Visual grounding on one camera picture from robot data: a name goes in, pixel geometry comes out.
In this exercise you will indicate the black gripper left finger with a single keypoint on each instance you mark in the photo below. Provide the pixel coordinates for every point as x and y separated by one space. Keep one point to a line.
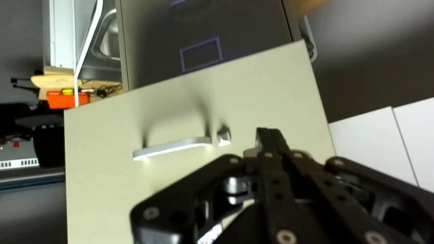
190 198

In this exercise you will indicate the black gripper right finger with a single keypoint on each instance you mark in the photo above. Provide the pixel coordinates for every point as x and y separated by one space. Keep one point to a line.
353 194

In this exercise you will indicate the tall white two-door cabinet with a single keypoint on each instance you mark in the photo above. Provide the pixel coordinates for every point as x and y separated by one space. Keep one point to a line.
375 144

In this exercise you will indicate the beige metal filing cabinet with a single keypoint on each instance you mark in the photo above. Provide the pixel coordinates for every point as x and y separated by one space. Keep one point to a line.
123 45

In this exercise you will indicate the beige drawer with label holder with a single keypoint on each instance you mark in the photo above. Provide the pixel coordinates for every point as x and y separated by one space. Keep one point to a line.
235 28

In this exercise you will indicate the orange plastic box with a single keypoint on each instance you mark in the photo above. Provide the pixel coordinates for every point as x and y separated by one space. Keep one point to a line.
63 99

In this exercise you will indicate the stainless steel sink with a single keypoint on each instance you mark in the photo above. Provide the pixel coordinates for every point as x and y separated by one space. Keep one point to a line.
109 41

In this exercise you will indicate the grey electronic device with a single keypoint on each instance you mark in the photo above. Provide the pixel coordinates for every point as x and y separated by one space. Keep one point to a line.
16 156

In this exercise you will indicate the wooden board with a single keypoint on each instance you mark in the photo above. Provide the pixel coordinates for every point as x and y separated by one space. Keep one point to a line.
49 82

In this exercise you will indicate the white metal pole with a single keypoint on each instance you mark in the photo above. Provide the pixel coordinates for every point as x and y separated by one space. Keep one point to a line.
89 41

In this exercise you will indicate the white upright panel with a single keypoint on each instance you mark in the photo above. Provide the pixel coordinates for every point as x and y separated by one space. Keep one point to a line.
63 32

